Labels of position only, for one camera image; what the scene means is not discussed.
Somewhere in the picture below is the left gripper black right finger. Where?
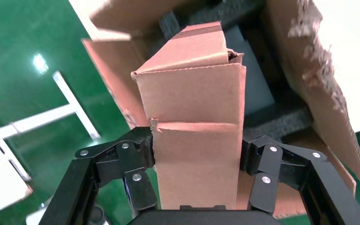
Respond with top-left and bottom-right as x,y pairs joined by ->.
240,134 -> 360,225

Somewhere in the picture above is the large open cardboard box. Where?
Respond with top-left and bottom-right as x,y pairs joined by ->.
81,0 -> 360,218

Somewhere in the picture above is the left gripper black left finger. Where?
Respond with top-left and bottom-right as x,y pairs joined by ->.
38,126 -> 158,225

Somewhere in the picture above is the small cardboard box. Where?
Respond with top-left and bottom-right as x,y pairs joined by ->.
131,21 -> 248,212

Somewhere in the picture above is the white table with legs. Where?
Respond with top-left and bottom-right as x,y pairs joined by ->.
0,70 -> 102,218

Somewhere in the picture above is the dark grey block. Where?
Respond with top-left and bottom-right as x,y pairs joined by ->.
224,25 -> 276,117

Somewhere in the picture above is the black foam insert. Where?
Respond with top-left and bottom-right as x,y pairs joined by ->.
157,0 -> 314,142

